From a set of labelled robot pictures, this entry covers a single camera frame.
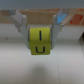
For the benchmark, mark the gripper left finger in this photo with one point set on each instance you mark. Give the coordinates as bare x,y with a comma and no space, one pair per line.
20,24

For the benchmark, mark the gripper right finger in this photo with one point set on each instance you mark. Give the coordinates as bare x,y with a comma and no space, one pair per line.
57,26

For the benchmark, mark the yellow block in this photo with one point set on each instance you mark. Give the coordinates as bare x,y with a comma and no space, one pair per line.
40,40

